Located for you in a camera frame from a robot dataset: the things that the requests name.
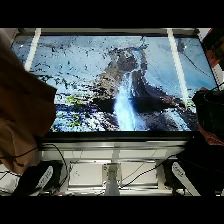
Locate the brown T-shirt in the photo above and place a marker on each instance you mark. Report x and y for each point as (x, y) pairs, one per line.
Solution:
(23, 93)

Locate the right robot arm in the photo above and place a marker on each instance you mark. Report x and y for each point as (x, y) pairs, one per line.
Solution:
(180, 172)

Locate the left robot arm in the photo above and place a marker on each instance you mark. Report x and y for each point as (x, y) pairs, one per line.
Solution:
(42, 178)

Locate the heap of clothes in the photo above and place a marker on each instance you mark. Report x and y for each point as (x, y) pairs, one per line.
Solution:
(215, 45)

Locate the dark blue garment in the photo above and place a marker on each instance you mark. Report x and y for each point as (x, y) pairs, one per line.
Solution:
(211, 110)

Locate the red garment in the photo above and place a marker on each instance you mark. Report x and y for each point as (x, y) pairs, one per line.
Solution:
(215, 140)

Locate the silver frame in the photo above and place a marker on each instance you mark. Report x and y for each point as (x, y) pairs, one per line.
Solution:
(112, 181)

